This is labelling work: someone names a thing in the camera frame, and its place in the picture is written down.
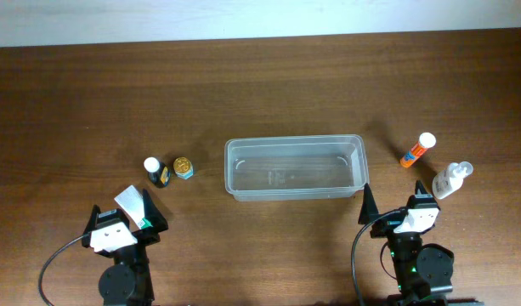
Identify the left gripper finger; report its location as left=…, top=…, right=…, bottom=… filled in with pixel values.
left=141, top=189, right=168, bottom=233
left=85, top=205, right=100, bottom=233

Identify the white pump bottle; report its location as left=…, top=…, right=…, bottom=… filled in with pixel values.
left=432, top=161, right=473, bottom=199

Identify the white green medicine box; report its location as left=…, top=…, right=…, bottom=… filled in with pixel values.
left=114, top=185, right=152, bottom=230

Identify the orange tube white cap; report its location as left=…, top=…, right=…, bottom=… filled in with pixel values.
left=399, top=132, right=437, bottom=168

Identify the dark bottle white cap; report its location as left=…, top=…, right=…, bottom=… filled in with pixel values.
left=144, top=156, right=171, bottom=188

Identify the gold lid balm jar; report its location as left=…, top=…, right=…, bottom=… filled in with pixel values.
left=173, top=156, right=194, bottom=179

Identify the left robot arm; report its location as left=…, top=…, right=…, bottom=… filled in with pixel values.
left=81, top=185, right=168, bottom=306

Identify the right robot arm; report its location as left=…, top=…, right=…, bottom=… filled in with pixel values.
left=351, top=181, right=482, bottom=306

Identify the clear plastic container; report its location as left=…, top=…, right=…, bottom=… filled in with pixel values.
left=224, top=134, right=370, bottom=201

